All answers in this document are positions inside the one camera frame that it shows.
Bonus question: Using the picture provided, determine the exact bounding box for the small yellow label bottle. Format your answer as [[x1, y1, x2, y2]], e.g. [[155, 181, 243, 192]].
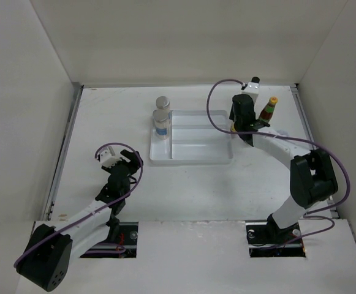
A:
[[230, 124, 238, 134]]

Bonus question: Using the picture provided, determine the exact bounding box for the tall black cap oil bottle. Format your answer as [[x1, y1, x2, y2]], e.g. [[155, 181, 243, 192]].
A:
[[251, 77, 260, 84]]

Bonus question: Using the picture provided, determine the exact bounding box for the blue label shaker jar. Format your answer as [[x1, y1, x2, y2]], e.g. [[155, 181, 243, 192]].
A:
[[156, 96, 170, 113], [153, 109, 170, 140]]

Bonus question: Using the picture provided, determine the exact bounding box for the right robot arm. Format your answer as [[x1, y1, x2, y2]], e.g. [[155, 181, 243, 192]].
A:
[[230, 94, 338, 245]]

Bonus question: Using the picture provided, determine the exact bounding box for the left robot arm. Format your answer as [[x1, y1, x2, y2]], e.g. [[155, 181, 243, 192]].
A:
[[13, 145, 143, 292]]

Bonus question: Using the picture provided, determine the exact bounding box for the green yellow cap sauce bottle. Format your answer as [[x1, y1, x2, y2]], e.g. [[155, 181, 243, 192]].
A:
[[259, 96, 278, 123]]

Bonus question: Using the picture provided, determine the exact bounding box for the white divided organizer tray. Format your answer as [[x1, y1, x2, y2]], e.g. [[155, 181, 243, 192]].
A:
[[150, 110, 233, 166]]

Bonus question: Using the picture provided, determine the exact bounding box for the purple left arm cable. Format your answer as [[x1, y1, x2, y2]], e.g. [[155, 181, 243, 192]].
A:
[[13, 142, 144, 267]]

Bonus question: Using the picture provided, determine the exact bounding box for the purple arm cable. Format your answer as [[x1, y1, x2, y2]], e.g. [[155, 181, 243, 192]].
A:
[[13, 142, 144, 267], [206, 78, 352, 246]]

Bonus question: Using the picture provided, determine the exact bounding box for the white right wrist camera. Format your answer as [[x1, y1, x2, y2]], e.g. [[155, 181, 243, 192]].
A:
[[241, 81, 260, 103]]

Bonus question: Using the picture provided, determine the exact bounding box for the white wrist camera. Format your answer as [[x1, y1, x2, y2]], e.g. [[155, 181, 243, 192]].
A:
[[241, 81, 260, 103], [96, 146, 122, 168]]

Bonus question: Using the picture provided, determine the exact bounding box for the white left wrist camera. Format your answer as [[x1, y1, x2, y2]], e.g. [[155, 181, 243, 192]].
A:
[[96, 146, 122, 168]]

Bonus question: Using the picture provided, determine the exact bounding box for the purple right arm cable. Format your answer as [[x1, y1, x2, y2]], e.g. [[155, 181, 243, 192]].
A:
[[206, 78, 352, 246]]

